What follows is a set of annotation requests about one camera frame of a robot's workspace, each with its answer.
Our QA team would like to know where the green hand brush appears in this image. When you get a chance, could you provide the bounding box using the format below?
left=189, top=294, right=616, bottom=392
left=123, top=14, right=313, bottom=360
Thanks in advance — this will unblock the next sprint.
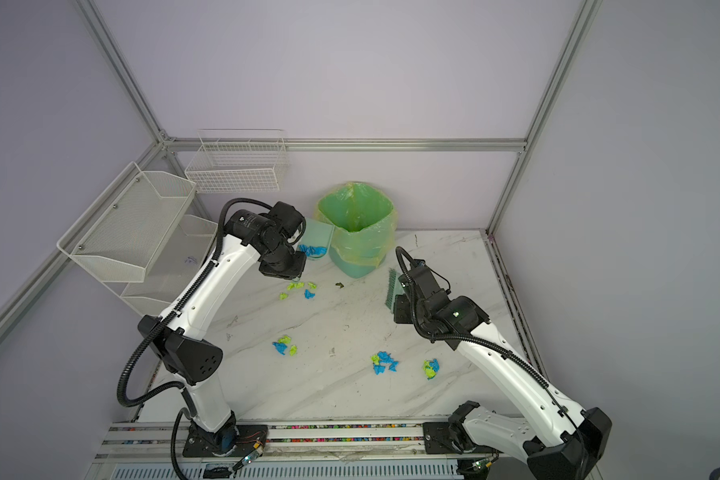
left=385, top=268, right=404, bottom=312

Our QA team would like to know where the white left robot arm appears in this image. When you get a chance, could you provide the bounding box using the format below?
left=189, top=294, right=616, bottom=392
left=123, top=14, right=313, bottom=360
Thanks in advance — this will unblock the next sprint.
left=132, top=198, right=306, bottom=456

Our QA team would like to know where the aluminium frame post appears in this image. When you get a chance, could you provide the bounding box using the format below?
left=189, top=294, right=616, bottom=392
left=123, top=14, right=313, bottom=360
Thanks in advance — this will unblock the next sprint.
left=74, top=0, right=168, bottom=144

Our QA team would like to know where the white wire wall basket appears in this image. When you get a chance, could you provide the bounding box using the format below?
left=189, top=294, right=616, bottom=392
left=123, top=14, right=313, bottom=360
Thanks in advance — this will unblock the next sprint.
left=185, top=129, right=290, bottom=194

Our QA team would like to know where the green trash bin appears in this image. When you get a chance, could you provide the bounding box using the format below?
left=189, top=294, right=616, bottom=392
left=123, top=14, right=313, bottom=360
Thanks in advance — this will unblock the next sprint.
left=314, top=181, right=398, bottom=280

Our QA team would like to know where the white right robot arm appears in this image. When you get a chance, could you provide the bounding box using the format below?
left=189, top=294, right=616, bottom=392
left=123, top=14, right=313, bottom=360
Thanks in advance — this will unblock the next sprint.
left=393, top=248, right=612, bottom=479

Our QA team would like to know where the blue green scrap cluster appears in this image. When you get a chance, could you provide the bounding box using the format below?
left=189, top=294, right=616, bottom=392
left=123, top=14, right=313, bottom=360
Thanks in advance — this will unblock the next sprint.
left=370, top=351, right=399, bottom=375

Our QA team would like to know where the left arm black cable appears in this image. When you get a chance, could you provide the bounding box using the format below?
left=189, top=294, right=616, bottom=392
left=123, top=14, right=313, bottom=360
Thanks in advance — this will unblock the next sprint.
left=116, top=197, right=277, bottom=480

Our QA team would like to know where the green blue scrap group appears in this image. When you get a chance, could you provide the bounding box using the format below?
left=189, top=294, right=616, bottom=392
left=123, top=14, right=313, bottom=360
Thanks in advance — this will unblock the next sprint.
left=272, top=335, right=298, bottom=356

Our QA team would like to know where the green plastic dustpan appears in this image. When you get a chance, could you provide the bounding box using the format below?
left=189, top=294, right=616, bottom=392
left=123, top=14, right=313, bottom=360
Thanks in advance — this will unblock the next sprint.
left=297, top=218, right=334, bottom=251

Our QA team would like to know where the yellow-green bin liner bag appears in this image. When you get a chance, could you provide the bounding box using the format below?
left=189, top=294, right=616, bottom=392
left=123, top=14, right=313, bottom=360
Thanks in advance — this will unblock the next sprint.
left=314, top=181, right=398, bottom=267

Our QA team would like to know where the green blue scrap ball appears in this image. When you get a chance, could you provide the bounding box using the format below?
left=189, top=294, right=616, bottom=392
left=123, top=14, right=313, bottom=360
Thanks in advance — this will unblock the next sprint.
left=422, top=359, right=440, bottom=380

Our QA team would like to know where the white mesh wall shelf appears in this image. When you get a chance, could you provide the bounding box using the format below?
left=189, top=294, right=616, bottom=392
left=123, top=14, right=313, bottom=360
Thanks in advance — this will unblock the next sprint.
left=57, top=163, right=216, bottom=316

